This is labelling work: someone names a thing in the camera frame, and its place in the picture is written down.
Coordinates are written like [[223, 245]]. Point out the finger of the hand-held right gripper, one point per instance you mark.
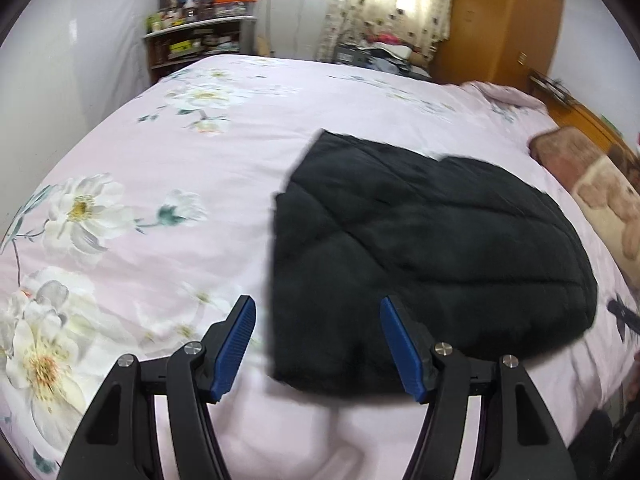
[[627, 315]]

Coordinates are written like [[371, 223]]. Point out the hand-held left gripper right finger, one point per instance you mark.
[[402, 350]]

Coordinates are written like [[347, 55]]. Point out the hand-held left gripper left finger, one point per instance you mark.
[[232, 355]]

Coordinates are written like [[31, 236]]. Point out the black padded jacket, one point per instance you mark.
[[425, 260]]

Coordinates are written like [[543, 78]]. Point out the pile of clothes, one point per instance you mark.
[[385, 55]]

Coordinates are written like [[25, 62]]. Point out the brown bear print pillow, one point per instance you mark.
[[595, 190]]

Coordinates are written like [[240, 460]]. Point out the bed with pink floral sheet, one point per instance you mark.
[[200, 160]]

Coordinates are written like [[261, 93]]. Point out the wooden headboard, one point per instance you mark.
[[585, 115]]

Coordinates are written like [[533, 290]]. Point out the cluttered shelf unit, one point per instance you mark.
[[200, 45]]

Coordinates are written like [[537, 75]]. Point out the wooden wardrobe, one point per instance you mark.
[[500, 25]]

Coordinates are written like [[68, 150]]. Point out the patterned beige curtain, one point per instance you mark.
[[385, 0]]

